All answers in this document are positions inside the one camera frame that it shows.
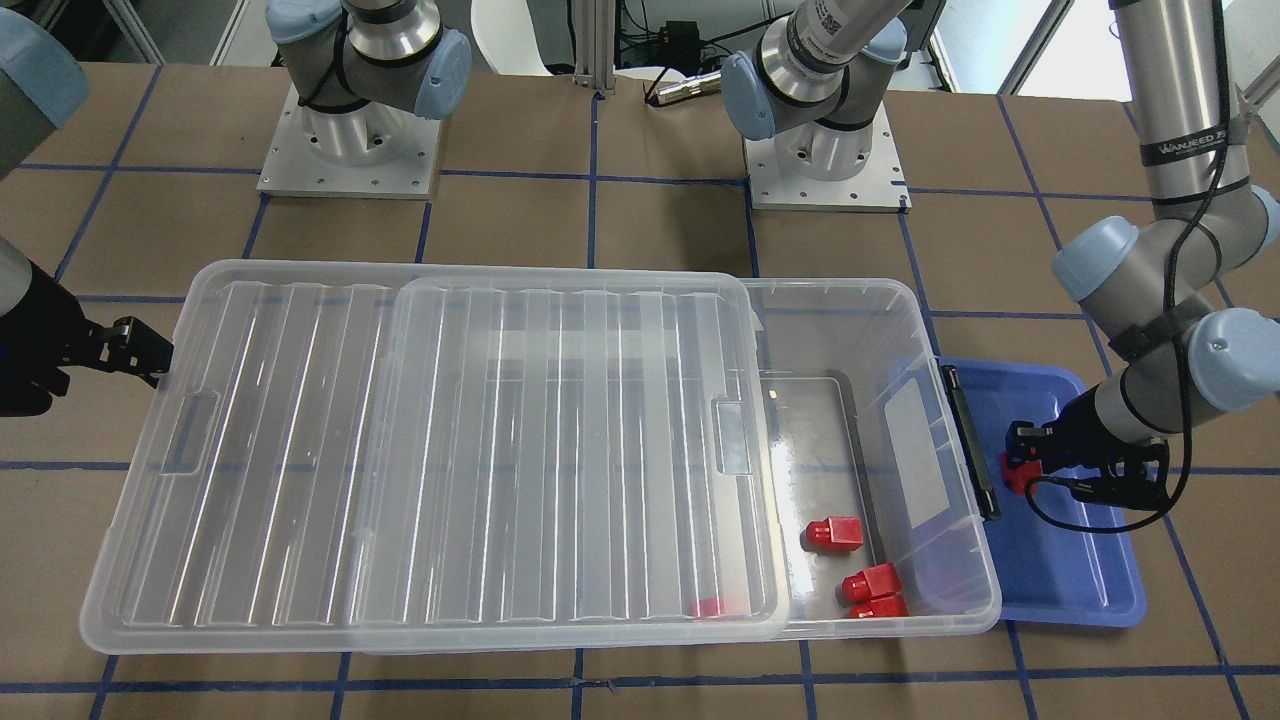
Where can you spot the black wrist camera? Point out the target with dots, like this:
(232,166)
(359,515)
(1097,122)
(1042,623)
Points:
(1134,477)

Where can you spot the red block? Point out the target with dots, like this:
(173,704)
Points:
(834,534)
(873,583)
(1020,474)
(889,606)

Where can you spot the clear plastic box lid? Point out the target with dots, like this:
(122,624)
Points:
(402,458)

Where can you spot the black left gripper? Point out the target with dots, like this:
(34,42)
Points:
(1066,436)

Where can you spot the clear plastic storage box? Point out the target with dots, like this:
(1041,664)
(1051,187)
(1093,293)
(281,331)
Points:
(859,425)

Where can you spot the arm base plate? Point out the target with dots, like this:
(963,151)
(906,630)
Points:
(815,168)
(373,152)

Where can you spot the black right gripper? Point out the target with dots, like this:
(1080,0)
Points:
(40,335)

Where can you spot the aluminium frame post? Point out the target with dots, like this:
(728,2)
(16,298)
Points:
(594,26)

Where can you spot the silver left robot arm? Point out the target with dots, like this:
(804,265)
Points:
(827,65)

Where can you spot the white plastic chair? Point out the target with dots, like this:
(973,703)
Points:
(505,37)

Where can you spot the black box latch handle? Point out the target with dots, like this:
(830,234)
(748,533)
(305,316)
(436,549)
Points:
(983,488)

